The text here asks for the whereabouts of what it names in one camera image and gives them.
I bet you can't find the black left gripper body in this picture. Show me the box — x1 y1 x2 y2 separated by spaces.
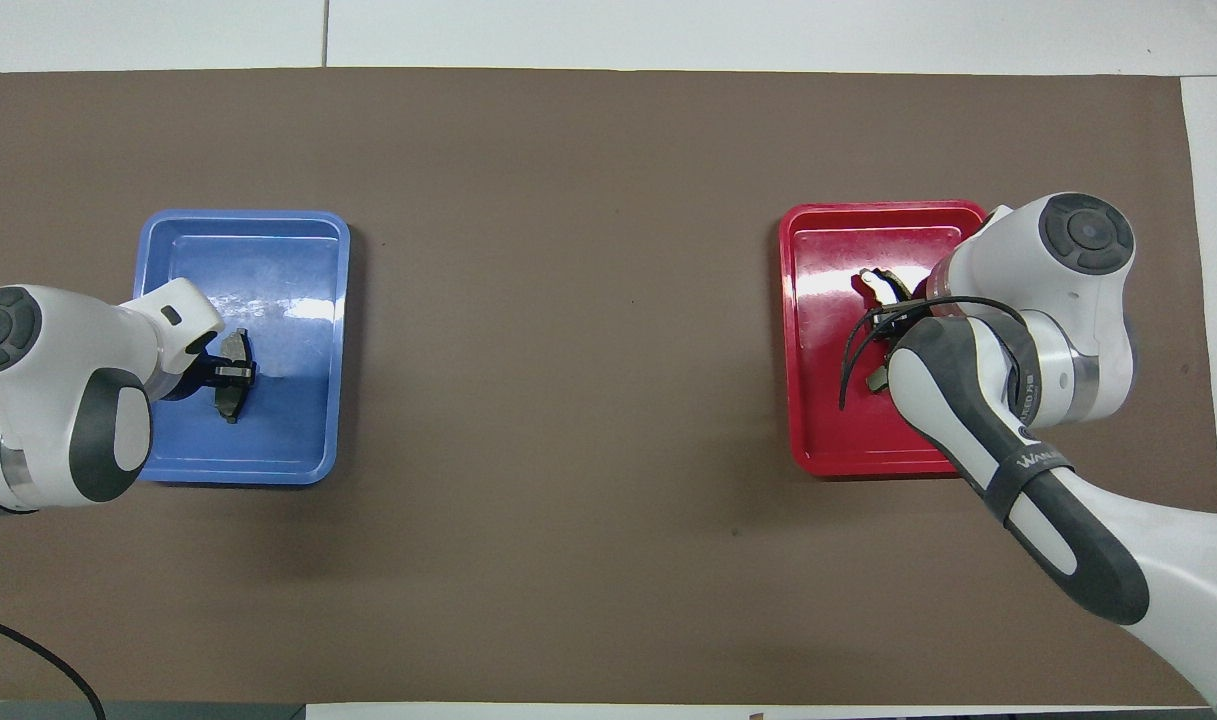
158 337 225 402

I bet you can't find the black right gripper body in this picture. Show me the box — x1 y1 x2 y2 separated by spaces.
872 297 935 332

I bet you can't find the grey brake pad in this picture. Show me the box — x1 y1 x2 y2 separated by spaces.
214 329 258 425

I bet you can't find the curved brake shoe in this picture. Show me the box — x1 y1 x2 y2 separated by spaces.
856 267 917 395

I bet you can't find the blue plastic tray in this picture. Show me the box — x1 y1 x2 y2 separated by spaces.
131 209 352 487

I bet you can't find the red plastic tray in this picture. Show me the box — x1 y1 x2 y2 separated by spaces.
777 200 1001 478

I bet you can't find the brown table mat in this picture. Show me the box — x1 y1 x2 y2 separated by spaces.
0 67 1217 706

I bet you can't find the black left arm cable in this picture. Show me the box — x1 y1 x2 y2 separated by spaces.
0 609 108 720

